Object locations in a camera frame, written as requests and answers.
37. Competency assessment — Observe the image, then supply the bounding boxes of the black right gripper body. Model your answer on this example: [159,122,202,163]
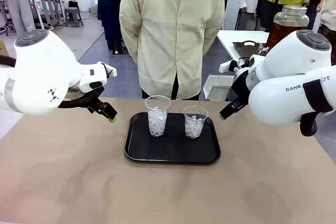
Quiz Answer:
[230,70,250,104]

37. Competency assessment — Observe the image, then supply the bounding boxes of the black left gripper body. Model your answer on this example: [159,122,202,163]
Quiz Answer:
[87,100,106,115]

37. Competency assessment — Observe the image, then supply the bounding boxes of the short clear plastic iced cup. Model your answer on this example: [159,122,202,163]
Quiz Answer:
[183,105,209,140]

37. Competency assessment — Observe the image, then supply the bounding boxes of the tall clear plastic iced cup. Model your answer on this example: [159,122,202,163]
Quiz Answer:
[144,95,172,137]

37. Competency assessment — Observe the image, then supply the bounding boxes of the white plastic bin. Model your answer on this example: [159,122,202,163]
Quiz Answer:
[203,74,236,101]

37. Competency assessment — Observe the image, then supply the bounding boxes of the white side table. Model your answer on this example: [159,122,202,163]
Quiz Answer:
[217,29,270,61]

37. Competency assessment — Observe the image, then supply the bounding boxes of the black plastic serving tray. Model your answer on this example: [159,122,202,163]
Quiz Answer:
[123,112,221,165]

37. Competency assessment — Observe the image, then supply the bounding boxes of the glass tea dispenser jar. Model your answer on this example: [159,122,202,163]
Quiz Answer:
[258,5,310,56]

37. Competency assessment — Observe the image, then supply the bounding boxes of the person in cream shirt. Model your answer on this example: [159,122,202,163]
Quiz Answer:
[119,0,226,101]

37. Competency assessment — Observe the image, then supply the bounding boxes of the mannequin white shirt navy skirt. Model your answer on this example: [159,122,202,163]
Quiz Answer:
[91,0,124,54]

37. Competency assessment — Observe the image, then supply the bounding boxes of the grey plastic stool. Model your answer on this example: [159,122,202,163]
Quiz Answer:
[64,7,84,28]

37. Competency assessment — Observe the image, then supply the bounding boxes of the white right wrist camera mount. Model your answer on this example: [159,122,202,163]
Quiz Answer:
[219,58,251,74]

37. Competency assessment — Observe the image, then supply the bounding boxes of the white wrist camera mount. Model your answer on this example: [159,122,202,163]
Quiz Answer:
[219,58,251,74]
[97,61,118,78]

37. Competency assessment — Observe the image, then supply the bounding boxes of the black handled tray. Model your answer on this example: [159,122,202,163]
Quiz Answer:
[233,40,269,58]

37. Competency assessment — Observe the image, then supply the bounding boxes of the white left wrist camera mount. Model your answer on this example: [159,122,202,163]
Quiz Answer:
[97,61,118,78]

